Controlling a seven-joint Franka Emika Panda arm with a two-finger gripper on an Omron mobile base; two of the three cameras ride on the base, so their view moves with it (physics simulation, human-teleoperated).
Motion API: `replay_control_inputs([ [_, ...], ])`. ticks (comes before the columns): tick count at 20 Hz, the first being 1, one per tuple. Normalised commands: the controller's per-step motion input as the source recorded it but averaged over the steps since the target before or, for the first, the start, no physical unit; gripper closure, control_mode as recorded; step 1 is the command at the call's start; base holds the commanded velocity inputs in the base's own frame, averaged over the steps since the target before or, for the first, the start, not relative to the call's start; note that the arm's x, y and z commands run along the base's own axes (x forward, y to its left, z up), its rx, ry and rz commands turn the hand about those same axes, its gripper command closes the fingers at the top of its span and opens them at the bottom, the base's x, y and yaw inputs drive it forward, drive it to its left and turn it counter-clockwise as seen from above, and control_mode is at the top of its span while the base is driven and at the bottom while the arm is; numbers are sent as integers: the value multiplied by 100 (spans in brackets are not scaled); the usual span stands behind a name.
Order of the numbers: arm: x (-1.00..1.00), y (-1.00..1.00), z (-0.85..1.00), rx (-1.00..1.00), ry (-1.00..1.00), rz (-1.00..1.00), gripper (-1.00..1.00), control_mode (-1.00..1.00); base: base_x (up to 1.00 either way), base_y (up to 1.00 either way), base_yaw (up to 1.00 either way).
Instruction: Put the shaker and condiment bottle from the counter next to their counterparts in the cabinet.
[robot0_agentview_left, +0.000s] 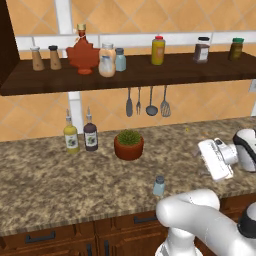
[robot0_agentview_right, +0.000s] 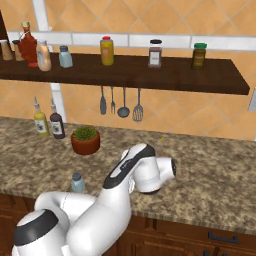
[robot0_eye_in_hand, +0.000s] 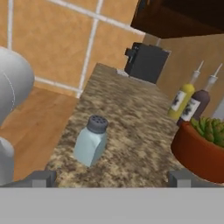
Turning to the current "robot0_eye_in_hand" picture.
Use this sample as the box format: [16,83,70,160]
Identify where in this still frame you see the pale blue shaker grey cap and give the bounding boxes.
[72,114,109,168]

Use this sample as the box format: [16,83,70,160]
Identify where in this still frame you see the dark brown condiment bottle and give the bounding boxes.
[176,63,223,128]

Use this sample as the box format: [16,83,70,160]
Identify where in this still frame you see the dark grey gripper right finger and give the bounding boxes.
[167,169,224,188]

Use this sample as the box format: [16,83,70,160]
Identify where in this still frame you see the black coffee machine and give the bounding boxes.
[116,41,172,86]

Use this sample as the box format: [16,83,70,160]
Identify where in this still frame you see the dark brown wall cabinet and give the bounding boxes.
[129,0,224,39]

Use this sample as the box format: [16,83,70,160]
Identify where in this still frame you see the red-brown plant pot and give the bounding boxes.
[170,120,224,185]

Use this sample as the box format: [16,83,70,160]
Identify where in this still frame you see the yellow condiment bottle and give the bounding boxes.
[167,59,206,122]

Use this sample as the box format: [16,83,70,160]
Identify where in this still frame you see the green succulent plant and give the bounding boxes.
[189,115,224,149]

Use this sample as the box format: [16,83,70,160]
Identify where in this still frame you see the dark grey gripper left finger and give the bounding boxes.
[0,170,58,188]

